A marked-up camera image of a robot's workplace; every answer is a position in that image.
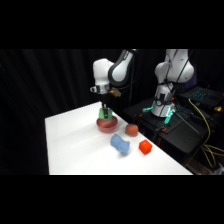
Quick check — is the black curtain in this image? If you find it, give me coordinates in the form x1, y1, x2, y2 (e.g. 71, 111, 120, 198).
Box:
0, 49, 224, 175

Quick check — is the black laptop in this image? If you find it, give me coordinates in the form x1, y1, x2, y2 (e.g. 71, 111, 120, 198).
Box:
179, 85, 224, 108

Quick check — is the orange round fruit toy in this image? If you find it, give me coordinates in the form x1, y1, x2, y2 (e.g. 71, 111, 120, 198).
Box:
124, 123, 140, 137

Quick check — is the yellow cable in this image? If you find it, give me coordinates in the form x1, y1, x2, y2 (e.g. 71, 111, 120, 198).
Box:
187, 97, 224, 169

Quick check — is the pink bowl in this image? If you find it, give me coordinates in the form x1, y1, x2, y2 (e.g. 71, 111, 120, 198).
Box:
96, 114, 119, 134

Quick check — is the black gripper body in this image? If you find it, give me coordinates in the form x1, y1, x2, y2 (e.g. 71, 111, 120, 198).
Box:
100, 91, 111, 109

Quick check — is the green foam block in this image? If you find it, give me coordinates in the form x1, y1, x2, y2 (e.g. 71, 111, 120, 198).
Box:
98, 107, 113, 121

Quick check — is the black robot stand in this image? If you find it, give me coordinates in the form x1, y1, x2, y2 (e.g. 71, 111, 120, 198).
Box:
122, 97, 224, 165

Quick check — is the red cube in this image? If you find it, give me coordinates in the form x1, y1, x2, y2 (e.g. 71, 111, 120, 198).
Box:
138, 139, 154, 156

